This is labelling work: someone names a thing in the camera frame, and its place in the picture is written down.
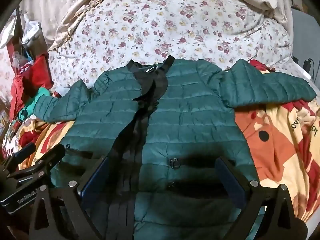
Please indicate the black charger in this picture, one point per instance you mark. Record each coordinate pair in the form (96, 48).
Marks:
(308, 63)

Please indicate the dark green puffer jacket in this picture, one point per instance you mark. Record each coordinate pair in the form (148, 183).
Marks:
(190, 120)

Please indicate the white red patterned cloth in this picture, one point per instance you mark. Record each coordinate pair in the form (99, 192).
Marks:
(11, 135)

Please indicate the grey bin with plastic bag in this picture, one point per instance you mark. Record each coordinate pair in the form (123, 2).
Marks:
(32, 36)

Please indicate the orange yellow printed blanket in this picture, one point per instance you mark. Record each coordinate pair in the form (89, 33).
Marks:
(275, 142)

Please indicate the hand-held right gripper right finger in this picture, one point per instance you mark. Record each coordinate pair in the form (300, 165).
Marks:
(230, 180)

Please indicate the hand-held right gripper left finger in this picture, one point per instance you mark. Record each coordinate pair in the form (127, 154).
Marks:
(96, 180)

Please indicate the floral bedsheet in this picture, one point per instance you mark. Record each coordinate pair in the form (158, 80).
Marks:
(150, 30)

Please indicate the teal green sweater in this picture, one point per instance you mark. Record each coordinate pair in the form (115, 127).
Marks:
(31, 105)

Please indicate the beige satin cloth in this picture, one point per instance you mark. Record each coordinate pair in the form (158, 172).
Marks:
(75, 5)

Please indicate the red puffer jacket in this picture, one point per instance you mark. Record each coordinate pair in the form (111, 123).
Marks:
(17, 90)

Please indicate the clear plastic bag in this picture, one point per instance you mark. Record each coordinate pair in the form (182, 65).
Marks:
(21, 58)

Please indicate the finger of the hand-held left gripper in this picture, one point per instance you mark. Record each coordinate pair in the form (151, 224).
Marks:
(25, 152)
(52, 157)

